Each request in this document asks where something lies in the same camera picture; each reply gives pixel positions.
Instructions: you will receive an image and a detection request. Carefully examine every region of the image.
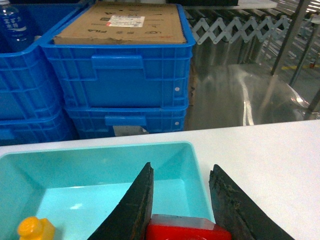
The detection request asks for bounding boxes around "brown cardboard box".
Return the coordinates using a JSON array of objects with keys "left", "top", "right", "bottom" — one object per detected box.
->
[{"left": 53, "top": 1, "right": 186, "bottom": 45}]

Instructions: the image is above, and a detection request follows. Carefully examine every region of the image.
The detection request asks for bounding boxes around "grey expandable scissor conveyor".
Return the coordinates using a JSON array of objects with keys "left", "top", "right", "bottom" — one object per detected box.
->
[{"left": 191, "top": 15, "right": 290, "bottom": 45}]

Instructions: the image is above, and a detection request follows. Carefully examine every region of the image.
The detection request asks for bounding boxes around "upper middle blue crate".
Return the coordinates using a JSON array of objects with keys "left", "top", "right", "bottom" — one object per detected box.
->
[{"left": 0, "top": 2, "right": 85, "bottom": 121}]

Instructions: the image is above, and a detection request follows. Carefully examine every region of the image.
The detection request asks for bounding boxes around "yellow toy block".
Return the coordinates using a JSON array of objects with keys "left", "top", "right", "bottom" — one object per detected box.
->
[{"left": 17, "top": 216, "right": 56, "bottom": 240}]

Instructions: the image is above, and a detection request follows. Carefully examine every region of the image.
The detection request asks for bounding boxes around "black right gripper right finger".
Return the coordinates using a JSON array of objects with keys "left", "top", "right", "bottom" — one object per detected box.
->
[{"left": 208, "top": 164, "right": 293, "bottom": 240}]

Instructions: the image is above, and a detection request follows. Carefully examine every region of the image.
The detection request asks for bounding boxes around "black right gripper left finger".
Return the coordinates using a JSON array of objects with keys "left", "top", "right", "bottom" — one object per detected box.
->
[{"left": 89, "top": 162, "right": 154, "bottom": 240}]

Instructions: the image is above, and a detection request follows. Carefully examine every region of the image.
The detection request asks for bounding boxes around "lower middle blue crate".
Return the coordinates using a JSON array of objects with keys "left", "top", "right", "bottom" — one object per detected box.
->
[{"left": 0, "top": 109, "right": 79, "bottom": 146}]

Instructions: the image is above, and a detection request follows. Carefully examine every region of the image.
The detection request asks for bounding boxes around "red toy block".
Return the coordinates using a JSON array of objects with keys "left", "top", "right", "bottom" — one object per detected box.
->
[{"left": 145, "top": 214, "right": 232, "bottom": 240}]

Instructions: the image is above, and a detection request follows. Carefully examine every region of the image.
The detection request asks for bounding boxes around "clear water bottle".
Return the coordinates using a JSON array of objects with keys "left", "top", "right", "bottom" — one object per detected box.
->
[{"left": 0, "top": 0, "right": 34, "bottom": 52}]

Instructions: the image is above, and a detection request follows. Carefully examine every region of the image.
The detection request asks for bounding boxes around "lower right blue crate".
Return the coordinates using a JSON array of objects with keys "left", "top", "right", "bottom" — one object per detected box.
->
[{"left": 65, "top": 105, "right": 188, "bottom": 139}]

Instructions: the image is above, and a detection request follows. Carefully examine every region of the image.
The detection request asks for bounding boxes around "upper right blue crate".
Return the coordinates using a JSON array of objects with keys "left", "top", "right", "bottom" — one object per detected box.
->
[{"left": 41, "top": 4, "right": 195, "bottom": 108}]

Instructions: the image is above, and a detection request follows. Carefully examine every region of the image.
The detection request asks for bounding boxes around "teal plastic bin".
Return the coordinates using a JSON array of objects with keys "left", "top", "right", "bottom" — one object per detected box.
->
[{"left": 0, "top": 142, "right": 214, "bottom": 240}]

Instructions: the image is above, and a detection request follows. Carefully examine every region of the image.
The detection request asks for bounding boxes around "blue crate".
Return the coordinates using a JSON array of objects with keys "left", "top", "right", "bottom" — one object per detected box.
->
[
  {"left": 41, "top": 4, "right": 195, "bottom": 108},
  {"left": 0, "top": 2, "right": 85, "bottom": 121},
  {"left": 65, "top": 105, "right": 188, "bottom": 139},
  {"left": 0, "top": 109, "right": 79, "bottom": 146}
]

